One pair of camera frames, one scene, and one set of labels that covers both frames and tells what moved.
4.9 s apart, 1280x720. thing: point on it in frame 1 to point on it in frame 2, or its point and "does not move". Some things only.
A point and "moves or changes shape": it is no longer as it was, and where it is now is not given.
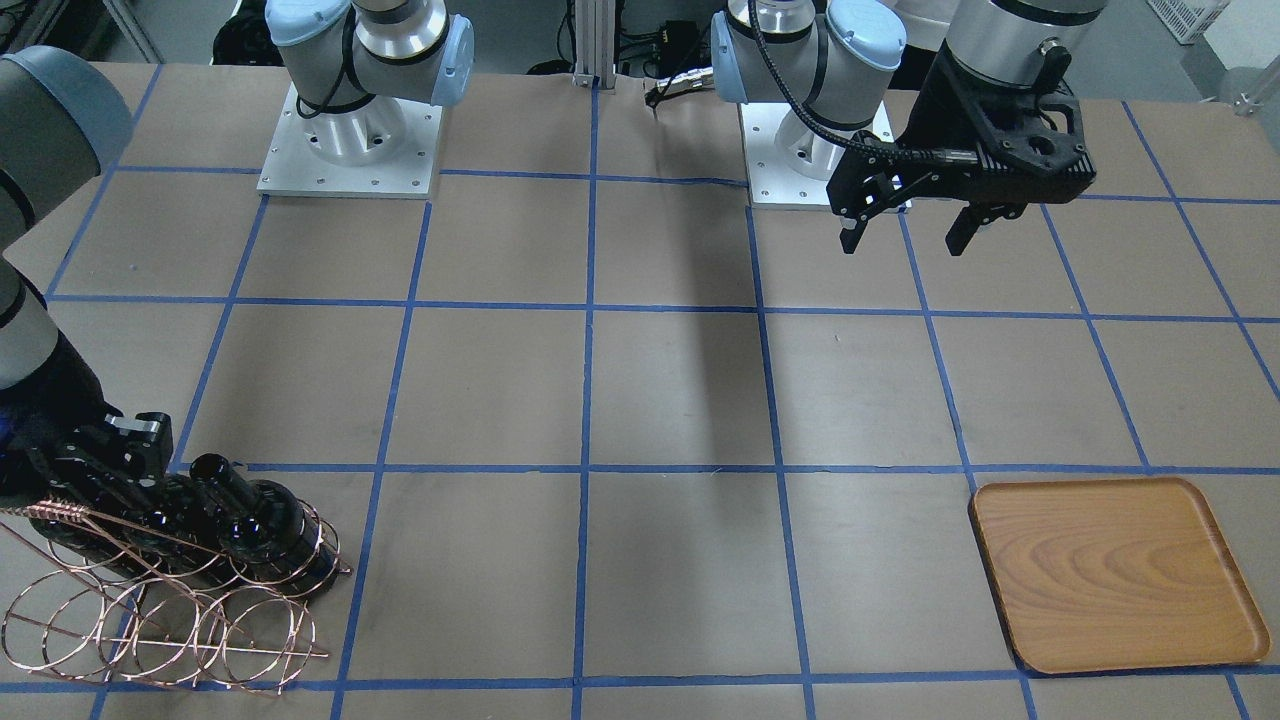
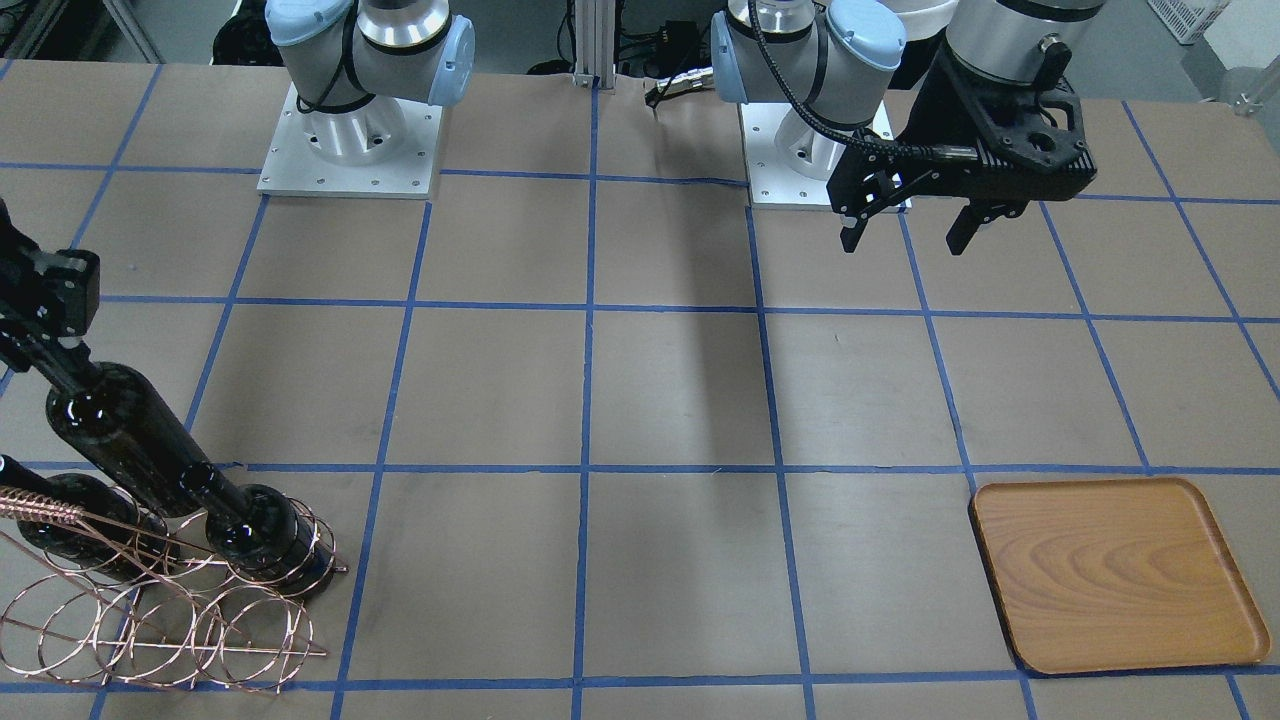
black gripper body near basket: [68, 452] to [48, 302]
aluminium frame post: [595, 43] does not move
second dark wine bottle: [263, 527] does not move
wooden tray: [1115, 574] does not move
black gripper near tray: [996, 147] does not move
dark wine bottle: [161, 540] moves or changes shape
